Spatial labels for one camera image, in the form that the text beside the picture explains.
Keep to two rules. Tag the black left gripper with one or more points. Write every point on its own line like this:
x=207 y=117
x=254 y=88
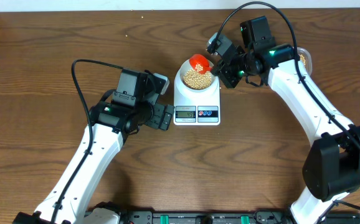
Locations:
x=156 y=121

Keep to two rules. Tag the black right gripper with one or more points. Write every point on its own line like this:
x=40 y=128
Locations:
x=223 y=71

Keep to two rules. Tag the red plastic measuring scoop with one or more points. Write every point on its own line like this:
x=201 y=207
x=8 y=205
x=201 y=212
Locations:
x=200 y=64

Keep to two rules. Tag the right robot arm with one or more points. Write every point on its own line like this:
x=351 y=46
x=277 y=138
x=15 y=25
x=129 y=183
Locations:
x=332 y=168

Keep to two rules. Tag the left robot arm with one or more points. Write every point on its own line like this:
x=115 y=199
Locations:
x=119 y=114

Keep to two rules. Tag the white digital kitchen scale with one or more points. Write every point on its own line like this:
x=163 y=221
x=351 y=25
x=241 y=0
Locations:
x=197 y=108

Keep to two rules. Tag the grey round bowl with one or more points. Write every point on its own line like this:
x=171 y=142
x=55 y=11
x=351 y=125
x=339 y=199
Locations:
x=181 y=72

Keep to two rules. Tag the soybeans in bowl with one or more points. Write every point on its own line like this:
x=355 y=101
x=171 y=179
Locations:
x=196 y=80

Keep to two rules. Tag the soybeans in container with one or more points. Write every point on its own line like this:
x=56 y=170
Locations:
x=303 y=59

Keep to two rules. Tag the clear plastic container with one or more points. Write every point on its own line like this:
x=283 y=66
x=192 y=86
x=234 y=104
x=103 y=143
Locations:
x=309 y=64

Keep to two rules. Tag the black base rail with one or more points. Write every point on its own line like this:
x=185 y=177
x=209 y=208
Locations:
x=205 y=217

